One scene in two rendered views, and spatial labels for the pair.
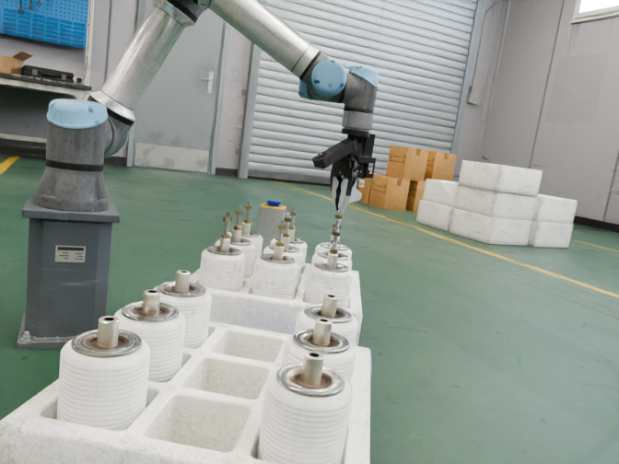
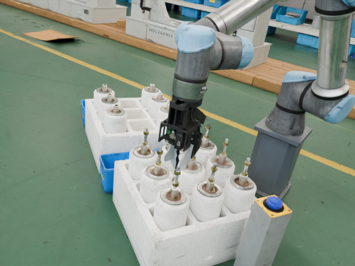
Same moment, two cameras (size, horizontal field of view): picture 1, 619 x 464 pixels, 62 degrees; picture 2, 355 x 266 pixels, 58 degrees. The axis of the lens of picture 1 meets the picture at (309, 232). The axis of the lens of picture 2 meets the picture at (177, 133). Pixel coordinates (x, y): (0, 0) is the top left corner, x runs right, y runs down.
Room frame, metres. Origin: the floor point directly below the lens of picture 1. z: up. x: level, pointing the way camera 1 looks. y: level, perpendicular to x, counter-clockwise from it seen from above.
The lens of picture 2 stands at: (1.91, -0.46, 0.81)
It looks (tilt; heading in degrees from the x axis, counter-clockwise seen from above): 27 degrees down; 148
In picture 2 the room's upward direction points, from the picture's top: 9 degrees clockwise
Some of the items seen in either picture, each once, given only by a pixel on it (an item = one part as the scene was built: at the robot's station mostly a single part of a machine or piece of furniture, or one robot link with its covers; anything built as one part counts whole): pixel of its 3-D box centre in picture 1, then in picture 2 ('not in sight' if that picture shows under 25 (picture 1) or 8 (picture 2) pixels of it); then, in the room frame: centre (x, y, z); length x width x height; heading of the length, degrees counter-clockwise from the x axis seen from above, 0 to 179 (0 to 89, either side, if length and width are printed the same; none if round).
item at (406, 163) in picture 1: (406, 163); not in sight; (5.08, -0.84, 0.45); 0.30 x 0.24 x 0.30; 27
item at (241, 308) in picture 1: (275, 312); (184, 205); (1.22, 0.05, 0.09); 0.39 x 0.39 x 0.18; 87
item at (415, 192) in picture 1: (416, 195); not in sight; (5.16, -1.01, 0.15); 0.30 x 0.24 x 0.30; 26
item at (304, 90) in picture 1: (322, 84); (223, 51); (1.31, 0.02, 0.65); 0.11 x 0.11 x 0.08; 6
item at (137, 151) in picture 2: (331, 267); (143, 152); (1.09, -0.06, 0.25); 0.08 x 0.08 x 0.01
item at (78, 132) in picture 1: (78, 130); (298, 89); (1.15, 0.53, 0.47); 0.13 x 0.12 x 0.14; 6
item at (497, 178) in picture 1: (498, 178); not in sight; (3.77, -1.30, 0.45); 0.39 x 0.39 x 0.18; 26
